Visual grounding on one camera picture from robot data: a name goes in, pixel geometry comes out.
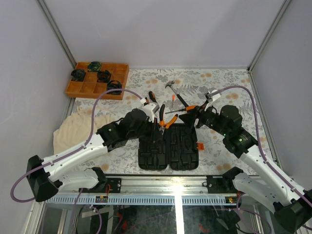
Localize orange handled long-nose pliers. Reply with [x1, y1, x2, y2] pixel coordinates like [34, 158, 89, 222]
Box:
[166, 105, 196, 114]

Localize dark rolled fabric band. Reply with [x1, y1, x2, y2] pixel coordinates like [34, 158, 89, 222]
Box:
[107, 80, 122, 95]

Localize large black orange screwdriver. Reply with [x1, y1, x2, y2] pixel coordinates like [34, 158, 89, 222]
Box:
[148, 91, 158, 104]

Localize dark rolled band centre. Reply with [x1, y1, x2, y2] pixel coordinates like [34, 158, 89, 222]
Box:
[97, 70, 111, 83]

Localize steel claw hammer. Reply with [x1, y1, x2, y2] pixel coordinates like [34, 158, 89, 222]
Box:
[165, 81, 189, 107]

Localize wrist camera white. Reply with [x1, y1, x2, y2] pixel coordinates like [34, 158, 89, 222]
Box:
[204, 89, 221, 111]
[140, 98, 159, 122]

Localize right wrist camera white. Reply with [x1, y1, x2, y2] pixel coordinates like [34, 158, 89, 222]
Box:
[204, 89, 221, 111]

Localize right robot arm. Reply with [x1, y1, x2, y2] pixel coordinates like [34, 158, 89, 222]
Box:
[178, 105, 312, 233]

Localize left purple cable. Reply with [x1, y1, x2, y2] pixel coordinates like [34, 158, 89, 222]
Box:
[11, 89, 147, 203]

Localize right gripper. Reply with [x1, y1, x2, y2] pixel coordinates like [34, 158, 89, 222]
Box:
[178, 100, 229, 137]

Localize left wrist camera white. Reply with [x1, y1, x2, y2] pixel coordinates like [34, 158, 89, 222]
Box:
[140, 98, 159, 122]

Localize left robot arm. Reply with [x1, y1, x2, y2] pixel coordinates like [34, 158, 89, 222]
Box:
[27, 108, 155, 202]

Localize black plastic tool case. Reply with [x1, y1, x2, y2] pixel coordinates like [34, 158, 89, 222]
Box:
[138, 123, 203, 171]

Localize floral table cloth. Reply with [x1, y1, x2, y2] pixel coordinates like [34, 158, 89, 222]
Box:
[72, 69, 272, 175]

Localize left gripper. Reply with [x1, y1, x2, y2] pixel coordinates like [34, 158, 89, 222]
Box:
[128, 116, 164, 144]

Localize wooden compartment tray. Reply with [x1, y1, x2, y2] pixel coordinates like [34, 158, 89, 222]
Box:
[65, 62, 129, 99]

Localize cream cloth bag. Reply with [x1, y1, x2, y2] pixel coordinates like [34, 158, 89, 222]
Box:
[53, 107, 115, 154]

